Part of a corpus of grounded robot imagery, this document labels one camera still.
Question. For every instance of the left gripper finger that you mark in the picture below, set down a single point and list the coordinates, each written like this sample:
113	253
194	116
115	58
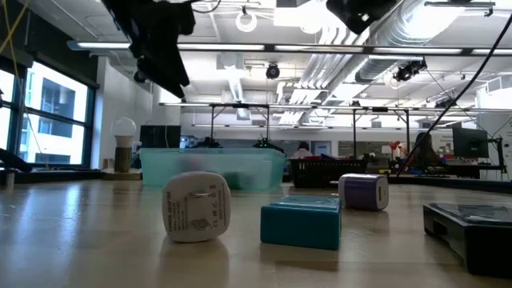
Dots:
168	76

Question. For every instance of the purple white usb charger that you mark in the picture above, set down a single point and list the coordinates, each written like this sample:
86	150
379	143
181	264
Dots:
364	192

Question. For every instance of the teal plastic box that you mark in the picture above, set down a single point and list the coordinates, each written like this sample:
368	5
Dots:
300	228

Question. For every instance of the black plastic box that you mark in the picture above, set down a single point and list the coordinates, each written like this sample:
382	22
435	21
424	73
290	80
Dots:
468	240

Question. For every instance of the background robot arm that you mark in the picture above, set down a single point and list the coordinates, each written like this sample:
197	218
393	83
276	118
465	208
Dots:
266	145

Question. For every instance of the ceiling light strip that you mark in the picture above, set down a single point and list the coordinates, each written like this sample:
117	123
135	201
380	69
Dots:
104	45
492	52
224	47
316	48
416	51

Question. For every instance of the black computer monitor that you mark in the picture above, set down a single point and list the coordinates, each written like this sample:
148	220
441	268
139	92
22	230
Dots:
470	143
160	136

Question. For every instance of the white bulb on brass base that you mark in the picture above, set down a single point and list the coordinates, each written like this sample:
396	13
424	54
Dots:
123	160

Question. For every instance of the teal translucent plastic bin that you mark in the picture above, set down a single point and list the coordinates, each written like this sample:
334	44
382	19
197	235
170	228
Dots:
160	172

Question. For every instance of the pink white power adapter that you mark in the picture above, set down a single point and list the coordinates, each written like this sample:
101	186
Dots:
196	208

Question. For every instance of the red desk lamp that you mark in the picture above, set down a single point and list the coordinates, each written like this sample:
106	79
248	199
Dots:
396	145

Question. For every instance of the person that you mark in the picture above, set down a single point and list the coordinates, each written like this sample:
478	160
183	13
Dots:
425	152
302	152

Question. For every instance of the black slotted plastic basket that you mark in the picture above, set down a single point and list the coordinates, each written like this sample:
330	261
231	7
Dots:
320	174

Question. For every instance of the black ceiling dome camera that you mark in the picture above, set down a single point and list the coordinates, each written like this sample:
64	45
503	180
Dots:
137	77
273	71

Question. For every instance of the silver ventilation duct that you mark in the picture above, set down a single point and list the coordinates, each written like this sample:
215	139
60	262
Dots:
404	24

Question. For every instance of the black ceiling camera rig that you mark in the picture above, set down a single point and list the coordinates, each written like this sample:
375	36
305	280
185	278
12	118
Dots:
406	72

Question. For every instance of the dark window frame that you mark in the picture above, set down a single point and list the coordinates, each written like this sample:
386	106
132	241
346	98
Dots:
93	128

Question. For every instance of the black station frame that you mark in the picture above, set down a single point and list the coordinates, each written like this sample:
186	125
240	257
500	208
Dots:
354	132

